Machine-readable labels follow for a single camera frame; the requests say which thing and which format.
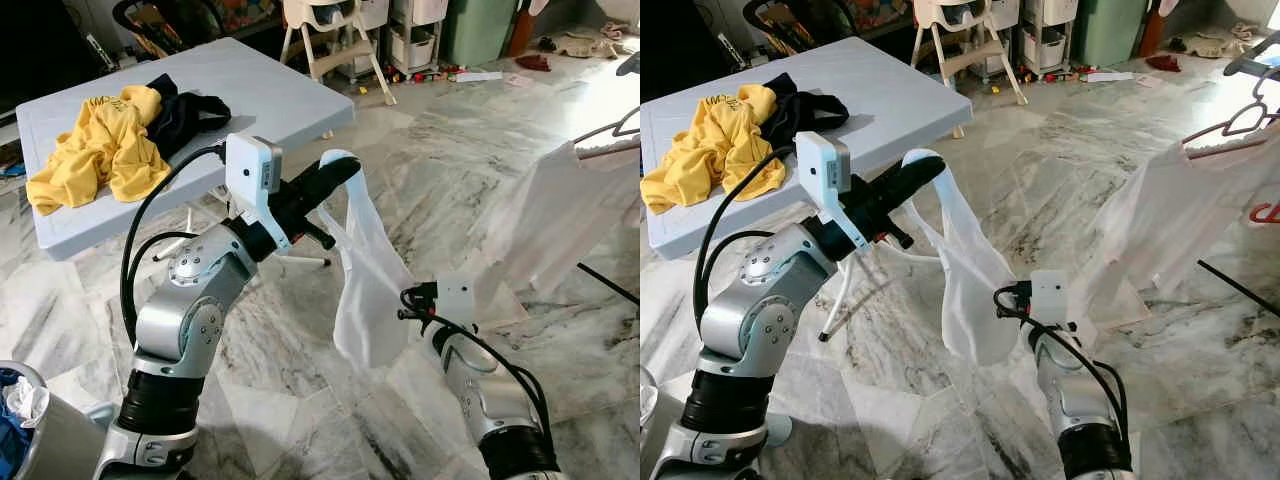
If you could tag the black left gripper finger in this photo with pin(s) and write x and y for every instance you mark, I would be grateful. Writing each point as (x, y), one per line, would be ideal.
(320, 239)
(915, 185)
(332, 185)
(898, 240)

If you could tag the white sheer garment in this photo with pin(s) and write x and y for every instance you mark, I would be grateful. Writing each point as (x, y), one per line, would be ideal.
(370, 290)
(975, 290)

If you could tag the yellow printed t-shirt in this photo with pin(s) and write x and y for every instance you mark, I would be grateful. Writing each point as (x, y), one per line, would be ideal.
(100, 150)
(715, 150)

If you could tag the pink plastic hanger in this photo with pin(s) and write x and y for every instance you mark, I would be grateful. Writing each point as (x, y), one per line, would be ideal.
(1268, 212)

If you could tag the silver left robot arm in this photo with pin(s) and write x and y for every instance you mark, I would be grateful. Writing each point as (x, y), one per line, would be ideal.
(760, 300)
(190, 300)

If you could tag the dusky brown clothes hanger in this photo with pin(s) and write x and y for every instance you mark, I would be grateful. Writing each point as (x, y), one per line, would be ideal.
(1235, 122)
(610, 128)

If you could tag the light blue folding table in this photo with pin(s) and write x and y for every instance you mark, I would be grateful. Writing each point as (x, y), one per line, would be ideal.
(880, 90)
(260, 90)

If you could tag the black crumpled garment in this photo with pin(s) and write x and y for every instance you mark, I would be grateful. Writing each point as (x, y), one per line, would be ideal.
(805, 115)
(190, 115)

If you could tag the white plastic drawer unit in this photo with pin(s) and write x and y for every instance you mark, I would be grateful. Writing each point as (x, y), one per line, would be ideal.
(415, 45)
(1045, 45)

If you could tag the white baby high chair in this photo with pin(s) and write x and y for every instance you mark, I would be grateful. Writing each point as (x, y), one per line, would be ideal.
(960, 15)
(330, 15)

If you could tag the cream white shirt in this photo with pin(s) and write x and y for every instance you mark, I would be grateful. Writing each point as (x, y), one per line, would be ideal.
(1180, 210)
(570, 210)

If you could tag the white paper strip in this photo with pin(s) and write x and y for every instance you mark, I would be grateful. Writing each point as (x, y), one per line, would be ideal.
(1110, 76)
(480, 76)

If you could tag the black toy stroller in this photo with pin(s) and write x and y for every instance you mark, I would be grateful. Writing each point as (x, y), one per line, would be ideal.
(785, 30)
(150, 30)

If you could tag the green cabinet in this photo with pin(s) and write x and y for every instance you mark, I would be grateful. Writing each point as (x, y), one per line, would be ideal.
(480, 30)
(1110, 30)

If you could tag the pink paper sheet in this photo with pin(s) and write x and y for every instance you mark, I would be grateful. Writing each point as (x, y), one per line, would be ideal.
(1150, 81)
(520, 80)

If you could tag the red cloth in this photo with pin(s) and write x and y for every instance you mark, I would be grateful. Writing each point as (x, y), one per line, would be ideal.
(1162, 63)
(533, 64)

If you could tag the grey laundry basket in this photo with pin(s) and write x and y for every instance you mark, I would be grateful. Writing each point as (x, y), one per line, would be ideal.
(647, 400)
(70, 440)

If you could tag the black flat television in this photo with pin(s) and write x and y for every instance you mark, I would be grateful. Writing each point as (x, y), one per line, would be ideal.
(680, 45)
(40, 50)

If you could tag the black metal drying rack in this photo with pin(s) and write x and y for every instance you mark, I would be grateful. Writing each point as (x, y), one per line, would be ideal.
(1250, 55)
(628, 62)

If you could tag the beige crumpled floor cloth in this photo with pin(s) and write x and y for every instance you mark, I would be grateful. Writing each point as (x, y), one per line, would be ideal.
(1215, 45)
(590, 45)

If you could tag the white cloth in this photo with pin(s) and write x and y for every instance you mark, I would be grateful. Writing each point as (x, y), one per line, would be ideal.
(28, 400)

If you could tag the blue garment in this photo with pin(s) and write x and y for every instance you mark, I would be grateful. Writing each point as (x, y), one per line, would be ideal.
(10, 440)

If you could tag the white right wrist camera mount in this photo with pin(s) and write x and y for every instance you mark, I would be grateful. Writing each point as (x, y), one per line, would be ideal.
(455, 300)
(1050, 295)

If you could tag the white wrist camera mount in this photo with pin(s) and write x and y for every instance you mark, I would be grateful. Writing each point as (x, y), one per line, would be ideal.
(250, 170)
(820, 170)
(455, 300)
(1050, 295)

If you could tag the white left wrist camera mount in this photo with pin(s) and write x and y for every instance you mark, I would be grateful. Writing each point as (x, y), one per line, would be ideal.
(820, 170)
(250, 170)

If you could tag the brown wooden post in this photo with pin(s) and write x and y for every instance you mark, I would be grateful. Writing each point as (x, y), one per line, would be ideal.
(521, 30)
(1153, 30)

